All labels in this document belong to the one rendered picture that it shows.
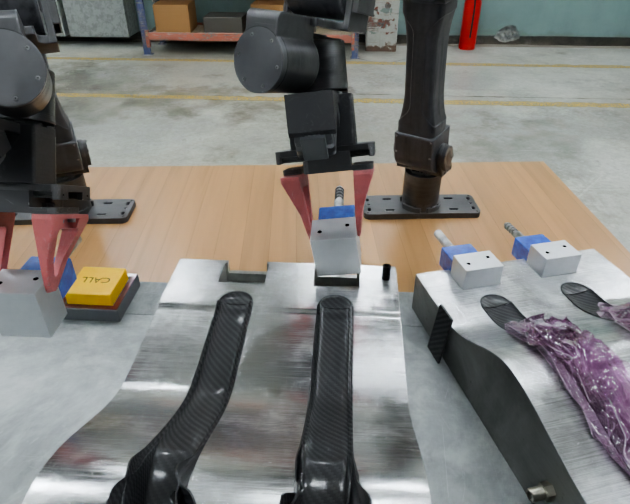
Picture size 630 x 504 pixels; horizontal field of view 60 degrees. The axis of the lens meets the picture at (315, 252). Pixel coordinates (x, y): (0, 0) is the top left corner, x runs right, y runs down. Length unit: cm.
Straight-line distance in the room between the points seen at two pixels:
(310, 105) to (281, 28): 7
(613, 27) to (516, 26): 94
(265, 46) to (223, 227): 46
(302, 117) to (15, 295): 30
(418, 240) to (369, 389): 42
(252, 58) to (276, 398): 30
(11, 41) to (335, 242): 34
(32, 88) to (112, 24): 563
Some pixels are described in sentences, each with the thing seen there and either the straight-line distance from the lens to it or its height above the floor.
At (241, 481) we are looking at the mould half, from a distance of 39.
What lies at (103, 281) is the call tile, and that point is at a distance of 76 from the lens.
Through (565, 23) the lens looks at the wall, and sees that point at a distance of 630.
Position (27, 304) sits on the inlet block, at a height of 95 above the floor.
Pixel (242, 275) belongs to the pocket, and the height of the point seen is 87.
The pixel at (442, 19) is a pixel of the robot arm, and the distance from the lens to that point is 80.
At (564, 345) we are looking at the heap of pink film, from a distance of 54.
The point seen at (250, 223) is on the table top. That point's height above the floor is 80.
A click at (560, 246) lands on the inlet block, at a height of 88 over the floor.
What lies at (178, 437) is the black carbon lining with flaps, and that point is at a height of 91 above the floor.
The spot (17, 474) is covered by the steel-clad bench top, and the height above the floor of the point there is 80.
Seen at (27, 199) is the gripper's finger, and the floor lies 104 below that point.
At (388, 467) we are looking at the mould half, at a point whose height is 93.
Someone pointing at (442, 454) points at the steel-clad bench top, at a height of 80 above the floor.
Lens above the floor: 126
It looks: 33 degrees down
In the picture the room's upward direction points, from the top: straight up
